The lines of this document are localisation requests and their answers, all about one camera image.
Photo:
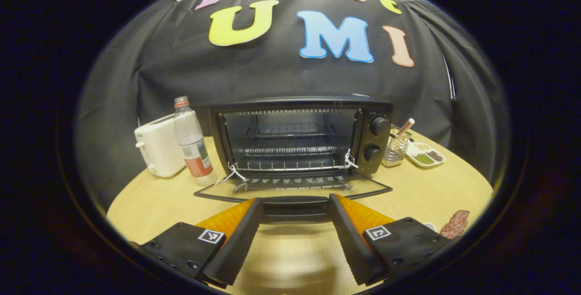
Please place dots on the brown white tube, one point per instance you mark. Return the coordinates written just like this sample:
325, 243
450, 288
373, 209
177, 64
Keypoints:
405, 127

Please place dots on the reddish brown sausage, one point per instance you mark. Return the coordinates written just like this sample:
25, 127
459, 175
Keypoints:
455, 224

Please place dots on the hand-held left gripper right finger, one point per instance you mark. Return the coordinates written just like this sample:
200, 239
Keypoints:
349, 240

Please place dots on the small white tray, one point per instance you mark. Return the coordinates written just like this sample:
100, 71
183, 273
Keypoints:
430, 227

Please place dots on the black electric oven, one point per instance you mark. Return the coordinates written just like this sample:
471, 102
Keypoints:
376, 143

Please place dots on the white toaster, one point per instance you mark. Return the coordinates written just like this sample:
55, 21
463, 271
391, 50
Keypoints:
156, 149

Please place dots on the clear plastic bottle red label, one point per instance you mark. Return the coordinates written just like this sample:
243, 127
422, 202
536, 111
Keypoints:
193, 145

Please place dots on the black backdrop cloth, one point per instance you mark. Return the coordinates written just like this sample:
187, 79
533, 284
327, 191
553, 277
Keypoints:
272, 75

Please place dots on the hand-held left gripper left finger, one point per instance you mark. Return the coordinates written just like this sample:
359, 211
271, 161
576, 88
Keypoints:
240, 240

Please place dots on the white divided dish with beans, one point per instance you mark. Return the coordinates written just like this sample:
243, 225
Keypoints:
424, 156

